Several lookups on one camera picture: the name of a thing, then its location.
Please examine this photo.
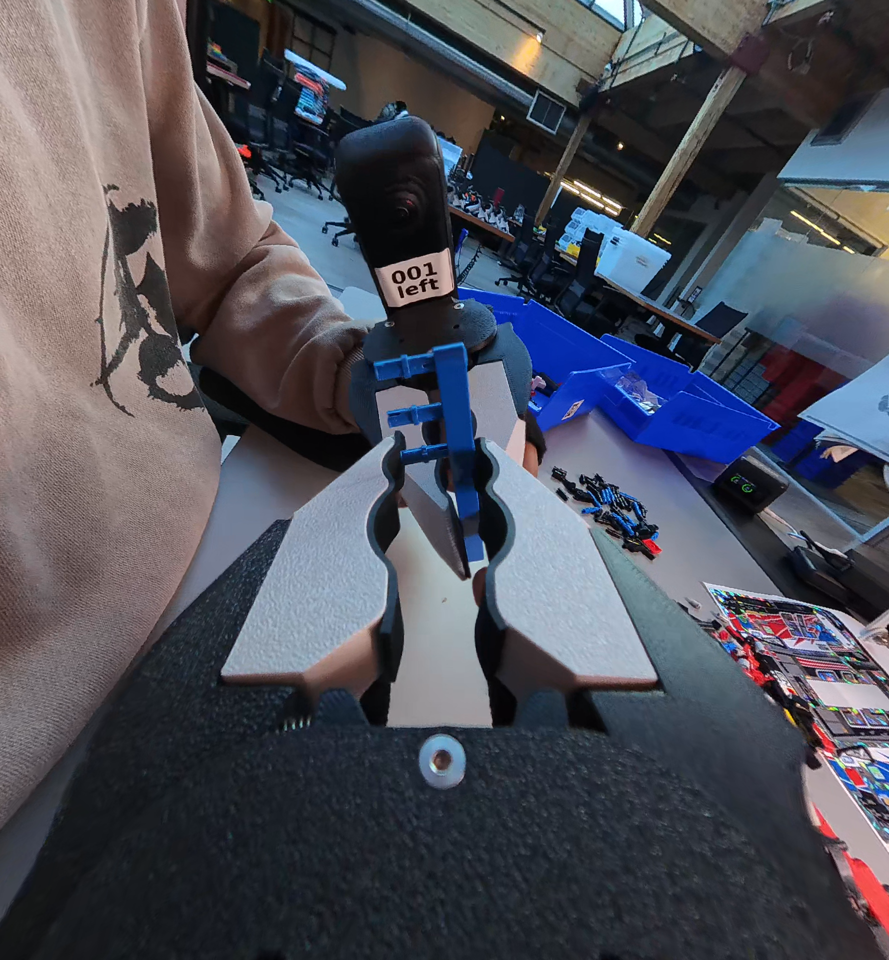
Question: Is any black office chair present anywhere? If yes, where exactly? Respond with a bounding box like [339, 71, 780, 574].
[557, 228, 607, 316]

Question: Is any row of black office chairs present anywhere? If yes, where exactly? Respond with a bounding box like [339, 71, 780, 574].
[212, 52, 356, 200]

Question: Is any white plastic storage box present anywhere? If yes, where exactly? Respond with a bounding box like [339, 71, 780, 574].
[598, 228, 672, 294]

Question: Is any lego instruction booklet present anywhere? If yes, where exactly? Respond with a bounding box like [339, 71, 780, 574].
[798, 330, 889, 481]

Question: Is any partly built lego car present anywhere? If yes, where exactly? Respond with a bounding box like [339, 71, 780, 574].
[808, 802, 889, 960]

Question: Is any pile of mixed lego pieces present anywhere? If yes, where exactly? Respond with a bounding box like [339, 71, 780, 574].
[703, 616, 798, 691]

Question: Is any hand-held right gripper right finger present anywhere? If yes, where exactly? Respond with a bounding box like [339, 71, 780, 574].
[474, 438, 659, 727]

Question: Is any pile of black blue pins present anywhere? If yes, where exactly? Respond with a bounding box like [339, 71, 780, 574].
[551, 465, 663, 560]

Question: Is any clear bag of lego parts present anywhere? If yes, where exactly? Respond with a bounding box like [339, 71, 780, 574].
[613, 371, 671, 415]

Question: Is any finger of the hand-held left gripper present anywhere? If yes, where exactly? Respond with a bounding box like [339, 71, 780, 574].
[465, 360, 527, 460]
[375, 384, 471, 581]

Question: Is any black device with green display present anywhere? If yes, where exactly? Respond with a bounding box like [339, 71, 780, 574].
[713, 456, 791, 517]

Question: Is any person's left hand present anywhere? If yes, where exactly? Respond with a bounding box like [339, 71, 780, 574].
[508, 416, 547, 480]

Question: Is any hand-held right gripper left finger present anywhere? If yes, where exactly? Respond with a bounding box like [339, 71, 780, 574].
[221, 433, 407, 727]

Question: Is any black device with cable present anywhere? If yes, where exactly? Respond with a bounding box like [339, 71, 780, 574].
[785, 528, 866, 601]

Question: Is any blue storage bin with tag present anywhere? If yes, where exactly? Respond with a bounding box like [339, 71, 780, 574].
[455, 287, 633, 432]

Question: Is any shiny sticker sheet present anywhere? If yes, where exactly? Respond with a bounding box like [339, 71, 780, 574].
[703, 581, 889, 862]

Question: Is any wooden workbench with parts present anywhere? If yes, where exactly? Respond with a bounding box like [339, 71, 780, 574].
[444, 191, 536, 245]

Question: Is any person's left forearm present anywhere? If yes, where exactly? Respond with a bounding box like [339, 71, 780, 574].
[189, 202, 374, 436]

